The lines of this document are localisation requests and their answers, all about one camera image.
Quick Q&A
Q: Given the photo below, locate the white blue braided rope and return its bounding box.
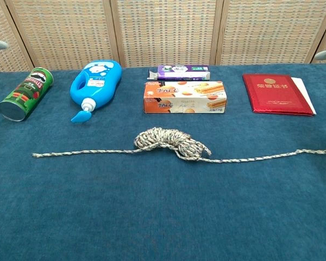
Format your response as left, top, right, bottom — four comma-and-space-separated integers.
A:
32, 127, 326, 164

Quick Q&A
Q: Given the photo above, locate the white paper sheet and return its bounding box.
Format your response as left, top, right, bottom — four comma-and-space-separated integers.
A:
291, 77, 317, 115

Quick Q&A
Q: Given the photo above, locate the green Pringles can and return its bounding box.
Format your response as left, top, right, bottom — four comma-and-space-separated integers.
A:
0, 67, 54, 122

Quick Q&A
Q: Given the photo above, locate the red certificate folder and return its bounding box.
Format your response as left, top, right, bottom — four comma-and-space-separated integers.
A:
242, 73, 315, 117

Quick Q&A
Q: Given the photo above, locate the blue pump bottle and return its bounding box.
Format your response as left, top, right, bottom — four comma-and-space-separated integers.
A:
70, 59, 123, 125

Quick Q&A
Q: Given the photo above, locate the purple toothpaste box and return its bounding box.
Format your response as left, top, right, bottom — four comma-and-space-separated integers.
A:
148, 64, 210, 82

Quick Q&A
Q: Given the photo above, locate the orange egg roll box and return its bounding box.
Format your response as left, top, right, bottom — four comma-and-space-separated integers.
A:
143, 80, 228, 114

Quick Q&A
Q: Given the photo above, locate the blue tablecloth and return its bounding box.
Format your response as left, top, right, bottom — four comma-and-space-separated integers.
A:
0, 63, 326, 261

